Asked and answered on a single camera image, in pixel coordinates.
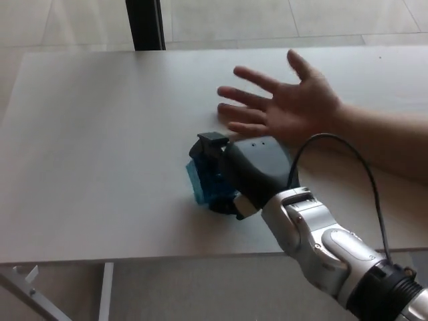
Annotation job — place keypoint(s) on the robot right black hand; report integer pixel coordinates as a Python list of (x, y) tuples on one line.
[(257, 167)]

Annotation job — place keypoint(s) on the white metal bracket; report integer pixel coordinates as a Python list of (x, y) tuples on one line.
[(31, 272)]

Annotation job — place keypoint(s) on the black vertical pillar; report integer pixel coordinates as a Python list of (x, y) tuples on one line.
[(147, 25)]

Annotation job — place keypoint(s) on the robot right silver arm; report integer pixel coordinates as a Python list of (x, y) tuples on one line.
[(334, 247)]

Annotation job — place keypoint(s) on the person's right forearm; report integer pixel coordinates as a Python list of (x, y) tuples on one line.
[(391, 143)]

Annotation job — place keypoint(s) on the blue textured cube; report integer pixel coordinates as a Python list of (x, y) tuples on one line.
[(200, 187)]

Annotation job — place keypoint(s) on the white table leg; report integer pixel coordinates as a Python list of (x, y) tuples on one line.
[(106, 294)]

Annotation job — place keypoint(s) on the grey diagonal frame bar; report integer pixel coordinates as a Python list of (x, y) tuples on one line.
[(33, 299)]

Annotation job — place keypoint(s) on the person's right hand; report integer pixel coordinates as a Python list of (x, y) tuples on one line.
[(301, 107)]

